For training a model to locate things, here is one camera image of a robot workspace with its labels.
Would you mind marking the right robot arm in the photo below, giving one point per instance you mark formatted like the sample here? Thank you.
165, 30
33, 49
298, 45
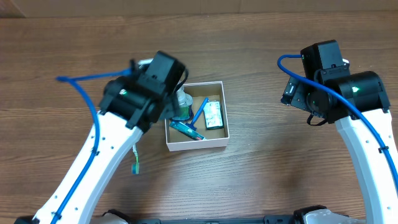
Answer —
359, 107

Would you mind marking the green white toothbrush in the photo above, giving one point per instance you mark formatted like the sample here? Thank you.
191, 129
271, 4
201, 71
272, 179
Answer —
135, 166

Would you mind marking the blue disposable razor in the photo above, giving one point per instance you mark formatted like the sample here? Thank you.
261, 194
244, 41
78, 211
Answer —
191, 125

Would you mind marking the clear soap pump bottle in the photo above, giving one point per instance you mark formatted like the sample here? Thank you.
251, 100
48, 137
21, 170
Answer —
185, 102

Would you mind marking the green toothpaste tube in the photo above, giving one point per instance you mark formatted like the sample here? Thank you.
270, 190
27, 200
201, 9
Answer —
184, 129

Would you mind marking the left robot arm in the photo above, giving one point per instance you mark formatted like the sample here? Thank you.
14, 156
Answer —
124, 105

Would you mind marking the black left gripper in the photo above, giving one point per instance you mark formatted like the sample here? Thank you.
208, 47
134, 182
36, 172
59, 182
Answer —
170, 111

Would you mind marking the green white soap packet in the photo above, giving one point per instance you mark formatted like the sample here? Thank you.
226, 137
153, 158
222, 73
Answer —
213, 115

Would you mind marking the white cardboard box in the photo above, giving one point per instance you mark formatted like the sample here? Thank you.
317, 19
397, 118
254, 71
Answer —
215, 138

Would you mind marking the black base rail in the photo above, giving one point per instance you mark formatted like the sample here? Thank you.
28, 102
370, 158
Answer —
267, 219

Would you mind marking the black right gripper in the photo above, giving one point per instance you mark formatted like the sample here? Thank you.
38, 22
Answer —
296, 98

